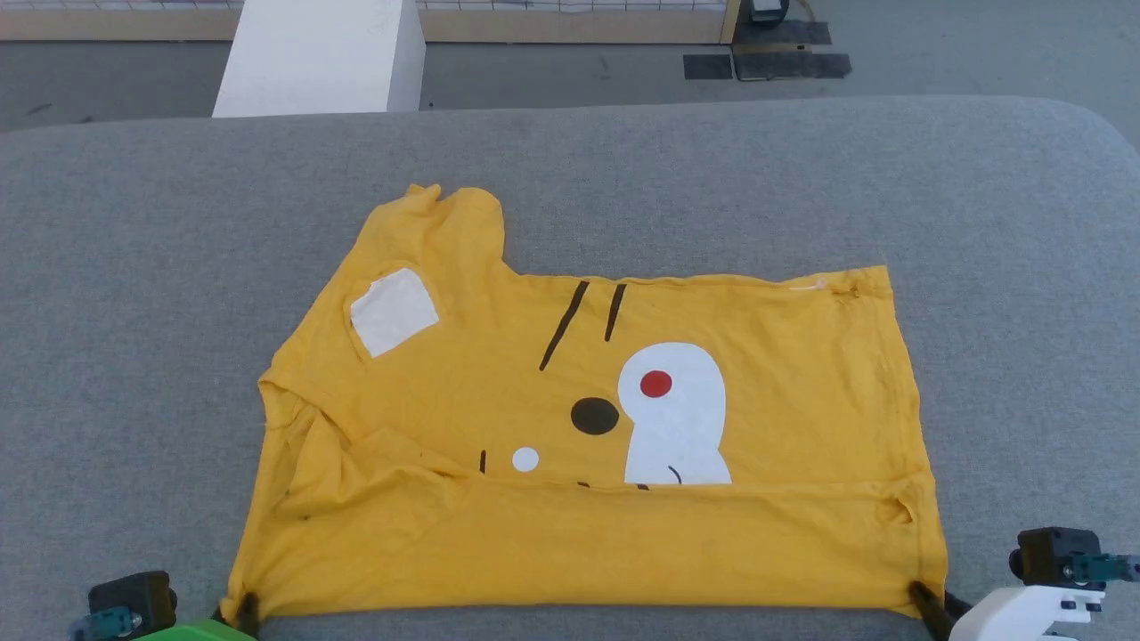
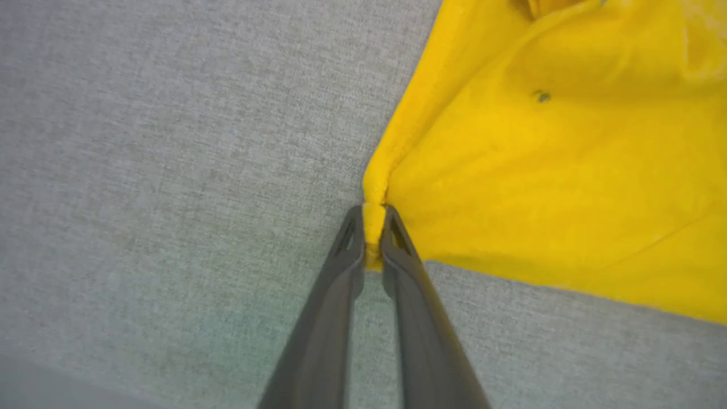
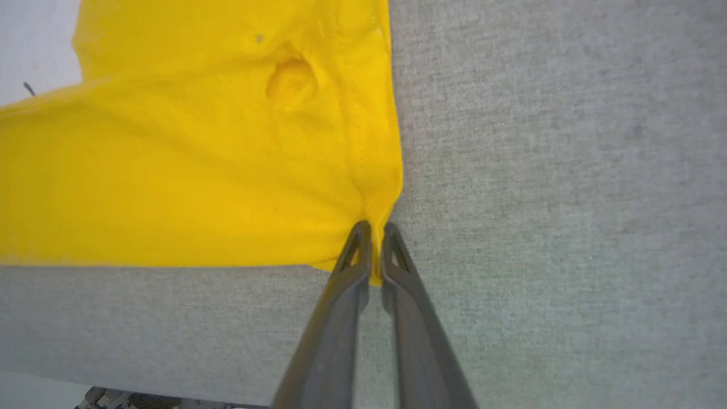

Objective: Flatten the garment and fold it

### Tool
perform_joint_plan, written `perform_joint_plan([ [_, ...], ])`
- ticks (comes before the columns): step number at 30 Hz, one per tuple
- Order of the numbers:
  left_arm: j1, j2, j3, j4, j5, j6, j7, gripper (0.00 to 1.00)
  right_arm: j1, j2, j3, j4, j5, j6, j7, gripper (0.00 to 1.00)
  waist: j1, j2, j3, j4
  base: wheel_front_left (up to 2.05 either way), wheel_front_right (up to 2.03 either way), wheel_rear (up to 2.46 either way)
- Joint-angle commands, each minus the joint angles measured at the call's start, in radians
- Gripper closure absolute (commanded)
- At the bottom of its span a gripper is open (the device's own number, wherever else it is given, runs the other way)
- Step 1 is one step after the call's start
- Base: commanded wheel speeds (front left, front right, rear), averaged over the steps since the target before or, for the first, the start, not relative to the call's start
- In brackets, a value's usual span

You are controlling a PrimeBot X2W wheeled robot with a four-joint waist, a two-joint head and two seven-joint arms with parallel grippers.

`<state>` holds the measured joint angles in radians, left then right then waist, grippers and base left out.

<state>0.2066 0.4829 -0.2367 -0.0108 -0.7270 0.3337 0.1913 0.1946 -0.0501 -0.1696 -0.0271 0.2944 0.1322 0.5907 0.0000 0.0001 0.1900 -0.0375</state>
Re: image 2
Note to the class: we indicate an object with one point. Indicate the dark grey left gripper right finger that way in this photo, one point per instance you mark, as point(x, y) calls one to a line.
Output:
point(426, 341)

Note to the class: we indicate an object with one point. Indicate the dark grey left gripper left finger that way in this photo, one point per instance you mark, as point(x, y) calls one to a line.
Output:
point(324, 329)

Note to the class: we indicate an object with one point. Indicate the yellow garment with white print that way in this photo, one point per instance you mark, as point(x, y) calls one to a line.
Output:
point(556, 170)

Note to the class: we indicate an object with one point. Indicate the grey fabric sofa seat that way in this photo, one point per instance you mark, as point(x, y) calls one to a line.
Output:
point(170, 170)

